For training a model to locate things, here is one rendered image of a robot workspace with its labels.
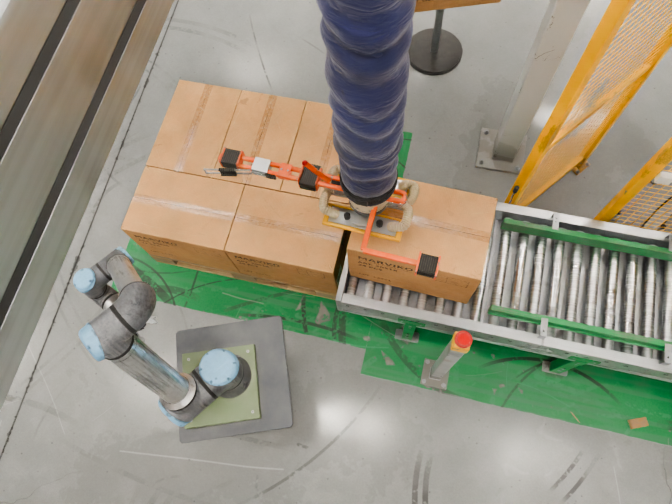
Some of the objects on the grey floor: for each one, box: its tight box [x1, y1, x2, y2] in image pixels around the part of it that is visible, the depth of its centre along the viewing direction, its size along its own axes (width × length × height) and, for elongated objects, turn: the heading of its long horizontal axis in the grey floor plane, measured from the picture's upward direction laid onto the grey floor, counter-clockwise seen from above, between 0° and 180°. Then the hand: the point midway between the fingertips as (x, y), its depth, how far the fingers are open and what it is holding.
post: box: [429, 331, 472, 381], centre depth 266 cm, size 7×7×100 cm
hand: (149, 338), depth 219 cm, fingers open, 14 cm apart
